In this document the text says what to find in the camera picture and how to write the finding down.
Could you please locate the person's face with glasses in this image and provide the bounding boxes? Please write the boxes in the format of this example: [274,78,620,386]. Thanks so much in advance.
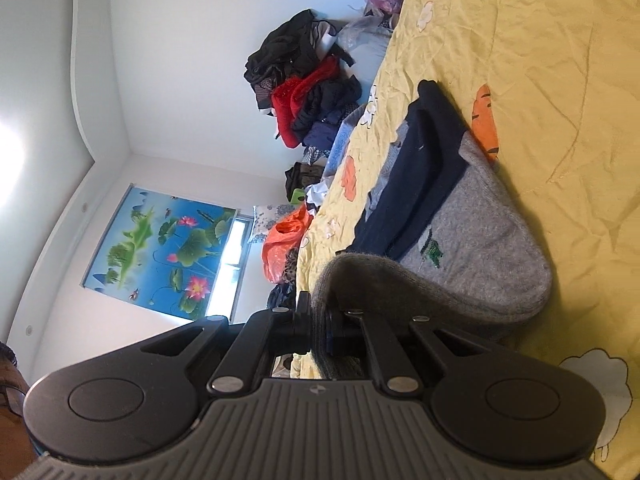
[0,344,36,479]

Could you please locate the window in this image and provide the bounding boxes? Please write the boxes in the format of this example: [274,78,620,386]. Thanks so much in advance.
[206,216,253,321]

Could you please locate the black clothes on pile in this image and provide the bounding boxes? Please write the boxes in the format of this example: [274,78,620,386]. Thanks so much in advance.
[244,9,355,112]

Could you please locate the dark navy clothes on pile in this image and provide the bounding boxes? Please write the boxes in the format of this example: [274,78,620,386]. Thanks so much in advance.
[292,76,362,150]

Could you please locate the light blue towel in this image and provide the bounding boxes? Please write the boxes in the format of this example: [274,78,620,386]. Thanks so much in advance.
[323,104,366,178]

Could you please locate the patterned pillow by window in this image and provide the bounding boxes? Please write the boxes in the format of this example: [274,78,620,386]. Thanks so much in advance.
[248,204,296,243]

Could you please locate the white translucent plastic bag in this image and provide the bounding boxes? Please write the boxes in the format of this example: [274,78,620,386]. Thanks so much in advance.
[336,15,393,104]

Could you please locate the grey knitted sweater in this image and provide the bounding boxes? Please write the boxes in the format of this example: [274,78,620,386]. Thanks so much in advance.
[309,79,554,380]

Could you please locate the red garment on pile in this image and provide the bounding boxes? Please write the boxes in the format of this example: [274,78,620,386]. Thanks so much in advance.
[271,54,340,148]

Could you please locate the dark olive garment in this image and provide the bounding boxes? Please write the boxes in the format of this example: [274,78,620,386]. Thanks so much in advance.
[284,162,324,200]

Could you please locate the yellow floral bed quilt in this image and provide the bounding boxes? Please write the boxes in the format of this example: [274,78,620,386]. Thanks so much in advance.
[297,0,639,479]

